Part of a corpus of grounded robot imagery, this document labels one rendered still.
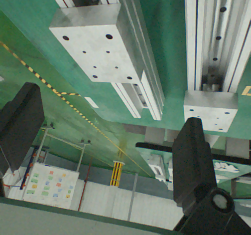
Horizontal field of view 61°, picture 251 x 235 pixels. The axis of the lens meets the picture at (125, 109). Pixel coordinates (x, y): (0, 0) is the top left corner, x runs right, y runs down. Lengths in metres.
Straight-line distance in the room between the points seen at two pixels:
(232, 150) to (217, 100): 1.35
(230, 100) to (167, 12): 0.22
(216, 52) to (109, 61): 0.20
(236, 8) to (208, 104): 0.20
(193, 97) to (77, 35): 0.29
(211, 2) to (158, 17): 0.13
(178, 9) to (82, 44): 0.19
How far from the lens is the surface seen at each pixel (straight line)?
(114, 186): 10.20
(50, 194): 5.98
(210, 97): 0.50
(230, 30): 0.42
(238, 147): 1.85
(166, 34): 0.49
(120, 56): 0.36
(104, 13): 0.33
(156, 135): 1.82
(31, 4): 0.55
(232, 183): 7.53
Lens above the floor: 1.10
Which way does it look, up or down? 20 degrees down
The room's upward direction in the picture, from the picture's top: 167 degrees counter-clockwise
